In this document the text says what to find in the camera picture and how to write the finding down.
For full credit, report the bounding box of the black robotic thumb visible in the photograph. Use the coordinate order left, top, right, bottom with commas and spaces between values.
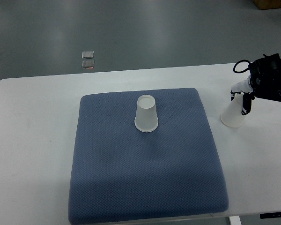
241, 93, 255, 116

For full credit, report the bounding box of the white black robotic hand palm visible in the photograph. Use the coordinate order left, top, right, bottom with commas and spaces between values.
230, 76, 253, 96

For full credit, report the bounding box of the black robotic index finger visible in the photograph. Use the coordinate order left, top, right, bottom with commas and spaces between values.
230, 91, 236, 101

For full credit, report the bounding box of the white paper cup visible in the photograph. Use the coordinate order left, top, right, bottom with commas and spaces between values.
220, 94, 245, 128
134, 95, 159, 133

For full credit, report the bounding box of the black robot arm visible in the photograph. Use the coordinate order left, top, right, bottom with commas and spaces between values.
230, 53, 281, 116

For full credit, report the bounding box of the brown cardboard box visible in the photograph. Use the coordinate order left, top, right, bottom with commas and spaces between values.
252, 0, 281, 10

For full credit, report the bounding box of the white paper cup on mat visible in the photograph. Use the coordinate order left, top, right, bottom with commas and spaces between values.
134, 95, 159, 133

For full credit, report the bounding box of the black desk control panel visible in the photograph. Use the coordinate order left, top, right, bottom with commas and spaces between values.
259, 212, 281, 219

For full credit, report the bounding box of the white table leg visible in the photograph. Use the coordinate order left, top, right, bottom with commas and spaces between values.
229, 216, 242, 225

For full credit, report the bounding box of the blue textured cushion mat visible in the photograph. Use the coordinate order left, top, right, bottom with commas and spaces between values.
68, 88, 229, 225

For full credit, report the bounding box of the lower metal floor plate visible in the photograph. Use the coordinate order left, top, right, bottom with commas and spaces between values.
82, 60, 95, 69

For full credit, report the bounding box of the metal floor plate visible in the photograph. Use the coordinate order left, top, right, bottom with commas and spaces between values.
81, 50, 94, 59
82, 60, 95, 69

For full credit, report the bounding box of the upper metal floor plate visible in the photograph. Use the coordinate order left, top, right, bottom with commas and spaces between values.
81, 50, 94, 59

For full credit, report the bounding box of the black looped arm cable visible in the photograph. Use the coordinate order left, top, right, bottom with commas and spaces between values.
233, 60, 252, 74

